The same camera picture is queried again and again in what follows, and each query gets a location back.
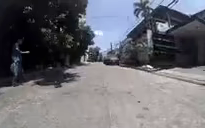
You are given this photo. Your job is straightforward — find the dark parked vehicle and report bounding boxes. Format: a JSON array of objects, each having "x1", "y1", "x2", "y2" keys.
[{"x1": 103, "y1": 56, "x2": 121, "y2": 66}]

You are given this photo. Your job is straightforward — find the distant tree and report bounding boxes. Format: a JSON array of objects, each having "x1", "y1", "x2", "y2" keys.
[{"x1": 87, "y1": 45, "x2": 102, "y2": 63}]

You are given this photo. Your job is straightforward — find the green bush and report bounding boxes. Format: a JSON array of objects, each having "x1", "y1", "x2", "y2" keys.
[{"x1": 120, "y1": 39, "x2": 151, "y2": 66}]

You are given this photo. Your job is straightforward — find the grey concrete road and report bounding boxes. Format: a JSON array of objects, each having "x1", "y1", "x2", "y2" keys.
[{"x1": 0, "y1": 61, "x2": 205, "y2": 128}]

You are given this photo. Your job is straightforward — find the multi-storey building with balconies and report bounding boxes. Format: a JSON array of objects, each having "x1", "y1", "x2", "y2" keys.
[{"x1": 122, "y1": 4, "x2": 191, "y2": 67}]

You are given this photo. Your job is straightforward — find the large dark trees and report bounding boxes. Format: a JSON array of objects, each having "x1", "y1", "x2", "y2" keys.
[{"x1": 0, "y1": 0, "x2": 96, "y2": 78}]

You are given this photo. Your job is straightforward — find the palm tree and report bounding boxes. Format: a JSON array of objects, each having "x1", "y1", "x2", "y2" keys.
[{"x1": 133, "y1": 0, "x2": 157, "y2": 33}]

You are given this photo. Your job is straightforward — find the person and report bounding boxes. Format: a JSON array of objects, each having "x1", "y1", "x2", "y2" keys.
[{"x1": 9, "y1": 37, "x2": 31, "y2": 87}]

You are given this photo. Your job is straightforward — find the pale concrete driveway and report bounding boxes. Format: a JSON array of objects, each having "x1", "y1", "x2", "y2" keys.
[{"x1": 153, "y1": 64, "x2": 205, "y2": 88}]

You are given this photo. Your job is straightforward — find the building with dark roof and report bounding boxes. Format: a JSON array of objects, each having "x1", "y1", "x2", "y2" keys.
[{"x1": 166, "y1": 4, "x2": 205, "y2": 68}]

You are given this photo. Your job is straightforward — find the overhead wires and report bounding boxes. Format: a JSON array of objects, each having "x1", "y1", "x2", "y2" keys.
[{"x1": 89, "y1": 0, "x2": 182, "y2": 38}]

